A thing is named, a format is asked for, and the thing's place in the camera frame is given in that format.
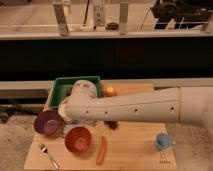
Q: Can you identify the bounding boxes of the silver metal fork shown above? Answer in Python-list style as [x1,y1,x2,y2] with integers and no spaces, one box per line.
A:
[39,144,60,170]

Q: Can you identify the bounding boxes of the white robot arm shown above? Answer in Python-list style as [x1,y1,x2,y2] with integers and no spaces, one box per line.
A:
[59,80,213,129]

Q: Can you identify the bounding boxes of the green plastic tray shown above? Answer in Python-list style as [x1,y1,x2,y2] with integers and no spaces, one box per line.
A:
[49,76,102,110]

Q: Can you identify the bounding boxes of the orange fruit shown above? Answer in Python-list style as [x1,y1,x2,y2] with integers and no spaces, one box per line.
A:
[104,86,117,97]

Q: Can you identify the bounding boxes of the dark purple grapes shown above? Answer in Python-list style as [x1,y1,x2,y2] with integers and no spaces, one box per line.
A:
[105,121,118,130]

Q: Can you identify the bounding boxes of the dark bowl on shelf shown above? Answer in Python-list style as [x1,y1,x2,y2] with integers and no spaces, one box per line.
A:
[106,22,119,30]

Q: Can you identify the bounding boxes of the red-brown bowl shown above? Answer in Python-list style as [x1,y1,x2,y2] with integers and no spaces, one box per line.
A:
[65,127,92,154]

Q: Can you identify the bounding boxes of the orange carrot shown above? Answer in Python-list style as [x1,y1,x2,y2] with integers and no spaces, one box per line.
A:
[96,136,107,165]

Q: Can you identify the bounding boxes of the purple bowl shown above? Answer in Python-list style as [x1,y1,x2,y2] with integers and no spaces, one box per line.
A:
[34,110,64,135]

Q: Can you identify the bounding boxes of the wooden table board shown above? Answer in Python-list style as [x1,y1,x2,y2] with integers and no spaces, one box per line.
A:
[23,83,178,171]

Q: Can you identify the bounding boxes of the blue cup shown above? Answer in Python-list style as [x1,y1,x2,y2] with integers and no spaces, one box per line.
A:
[155,133,172,150]

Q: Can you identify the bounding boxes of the black equipment on shelf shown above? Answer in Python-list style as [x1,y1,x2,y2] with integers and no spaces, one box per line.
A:
[150,0,213,29]

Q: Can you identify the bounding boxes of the middle white bracket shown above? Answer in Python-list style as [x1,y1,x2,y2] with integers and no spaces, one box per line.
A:
[93,0,105,27]

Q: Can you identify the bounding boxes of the right metal bracket post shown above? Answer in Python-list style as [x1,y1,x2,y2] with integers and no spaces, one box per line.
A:
[119,0,129,35]

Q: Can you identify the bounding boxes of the metal bracket post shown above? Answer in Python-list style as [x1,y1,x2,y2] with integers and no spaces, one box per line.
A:
[119,0,129,35]
[53,0,69,36]

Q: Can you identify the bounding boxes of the left metal bracket post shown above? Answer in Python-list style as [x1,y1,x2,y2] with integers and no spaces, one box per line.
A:
[53,0,69,36]

